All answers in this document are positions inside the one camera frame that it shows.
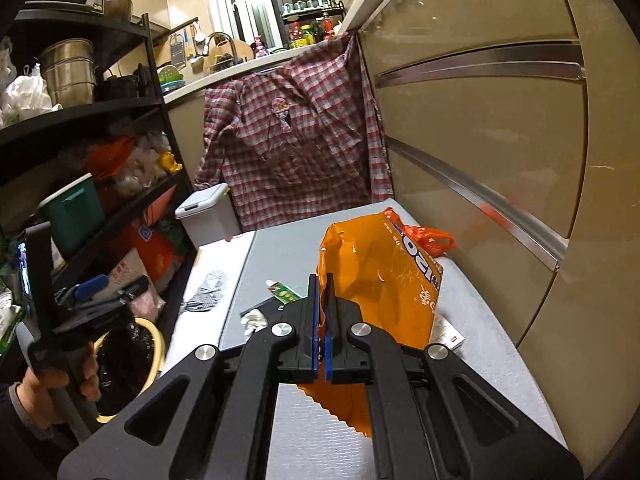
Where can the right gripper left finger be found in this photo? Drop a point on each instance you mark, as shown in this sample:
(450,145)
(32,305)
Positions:
(302,360)

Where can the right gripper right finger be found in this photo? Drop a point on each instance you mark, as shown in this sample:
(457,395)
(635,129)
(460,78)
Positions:
(343,362)

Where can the white tissue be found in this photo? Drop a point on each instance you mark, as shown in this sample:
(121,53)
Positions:
(253,321)

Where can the green white tube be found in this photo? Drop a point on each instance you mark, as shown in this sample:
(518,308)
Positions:
(282,292)

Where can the orange plastic bag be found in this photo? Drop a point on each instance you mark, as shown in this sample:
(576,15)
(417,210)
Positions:
(390,270)

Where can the white milk carton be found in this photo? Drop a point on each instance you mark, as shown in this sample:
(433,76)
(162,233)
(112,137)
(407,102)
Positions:
(443,332)

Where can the black trash bag liner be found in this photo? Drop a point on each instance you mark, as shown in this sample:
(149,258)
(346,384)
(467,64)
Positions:
(125,359)

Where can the yellow round trash bin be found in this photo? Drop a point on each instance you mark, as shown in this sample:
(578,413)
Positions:
(158,360)

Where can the white lidded trash can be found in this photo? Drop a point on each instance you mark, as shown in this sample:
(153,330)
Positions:
(208,215)

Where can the person's left hand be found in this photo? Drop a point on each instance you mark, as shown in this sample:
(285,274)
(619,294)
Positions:
(33,392)

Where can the pink white sack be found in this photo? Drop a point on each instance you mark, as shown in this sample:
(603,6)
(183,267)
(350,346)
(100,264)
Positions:
(130,276)

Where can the teal plastic storage box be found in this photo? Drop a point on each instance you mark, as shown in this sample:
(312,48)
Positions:
(74,212)

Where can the grey checked cloth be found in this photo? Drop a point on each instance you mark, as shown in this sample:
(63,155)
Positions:
(207,296)

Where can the orange rice bag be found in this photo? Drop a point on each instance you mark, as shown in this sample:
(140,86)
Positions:
(158,253)

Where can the black metal shelf rack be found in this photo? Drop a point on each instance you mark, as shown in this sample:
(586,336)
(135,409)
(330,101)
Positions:
(30,144)

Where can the red bag on shelf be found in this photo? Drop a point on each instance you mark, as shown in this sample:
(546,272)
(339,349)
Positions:
(106,159)

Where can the yellow bag on shelf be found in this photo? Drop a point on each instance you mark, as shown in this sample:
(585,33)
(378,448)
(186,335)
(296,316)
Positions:
(167,161)

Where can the red plaid shirt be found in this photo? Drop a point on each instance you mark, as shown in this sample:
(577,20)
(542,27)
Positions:
(302,140)

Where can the white plastic bag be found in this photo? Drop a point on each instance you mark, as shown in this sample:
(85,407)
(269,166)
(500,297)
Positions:
(22,96)

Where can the stacked steel pots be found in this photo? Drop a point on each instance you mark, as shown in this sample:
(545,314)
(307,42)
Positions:
(68,70)

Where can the chrome faucet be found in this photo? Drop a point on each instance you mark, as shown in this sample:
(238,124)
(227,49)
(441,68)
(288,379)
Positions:
(219,53)

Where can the pink soap bottle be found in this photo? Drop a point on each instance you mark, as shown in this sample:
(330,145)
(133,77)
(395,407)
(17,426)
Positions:
(259,48)

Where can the wooden cutting board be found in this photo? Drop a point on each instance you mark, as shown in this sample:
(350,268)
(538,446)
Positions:
(245,52)

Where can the black spice rack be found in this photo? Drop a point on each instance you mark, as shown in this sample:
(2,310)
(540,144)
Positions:
(309,22)

